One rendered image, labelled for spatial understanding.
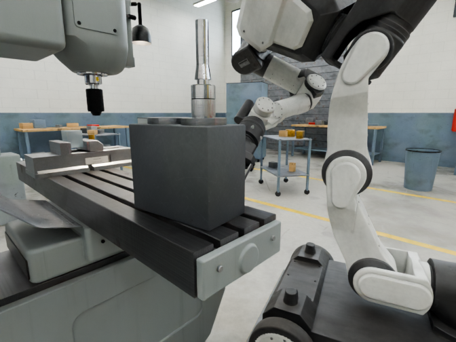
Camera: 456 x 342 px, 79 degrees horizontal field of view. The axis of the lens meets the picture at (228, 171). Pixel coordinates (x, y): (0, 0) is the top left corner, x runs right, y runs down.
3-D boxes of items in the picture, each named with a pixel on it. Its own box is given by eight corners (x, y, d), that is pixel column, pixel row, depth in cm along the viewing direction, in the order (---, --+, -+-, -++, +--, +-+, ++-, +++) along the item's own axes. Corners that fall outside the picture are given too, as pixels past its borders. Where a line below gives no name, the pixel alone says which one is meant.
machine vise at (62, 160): (119, 160, 124) (117, 136, 122) (136, 164, 114) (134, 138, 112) (24, 172, 99) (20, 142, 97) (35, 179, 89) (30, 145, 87)
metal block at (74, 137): (77, 145, 107) (76, 129, 106) (83, 146, 103) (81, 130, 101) (62, 146, 103) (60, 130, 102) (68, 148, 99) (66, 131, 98)
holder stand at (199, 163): (174, 195, 72) (170, 117, 68) (245, 213, 59) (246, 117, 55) (134, 207, 62) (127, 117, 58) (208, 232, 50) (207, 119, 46)
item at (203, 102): (216, 117, 56) (216, 91, 55) (214, 118, 51) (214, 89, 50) (193, 117, 56) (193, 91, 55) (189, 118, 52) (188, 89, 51)
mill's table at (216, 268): (72, 170, 141) (71, 155, 140) (284, 251, 59) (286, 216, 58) (17, 178, 125) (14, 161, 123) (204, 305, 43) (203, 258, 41)
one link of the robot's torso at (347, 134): (366, 188, 96) (399, 45, 85) (366, 203, 81) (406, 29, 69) (321, 180, 102) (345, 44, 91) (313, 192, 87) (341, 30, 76)
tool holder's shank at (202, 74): (212, 85, 54) (211, 23, 52) (210, 84, 51) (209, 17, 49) (195, 85, 54) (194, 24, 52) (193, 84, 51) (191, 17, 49)
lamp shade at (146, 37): (154, 45, 106) (153, 28, 105) (146, 40, 99) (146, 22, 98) (136, 45, 107) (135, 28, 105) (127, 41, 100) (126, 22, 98)
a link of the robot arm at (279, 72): (313, 98, 116) (266, 72, 116) (331, 74, 105) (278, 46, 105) (307, 115, 110) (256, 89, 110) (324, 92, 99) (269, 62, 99)
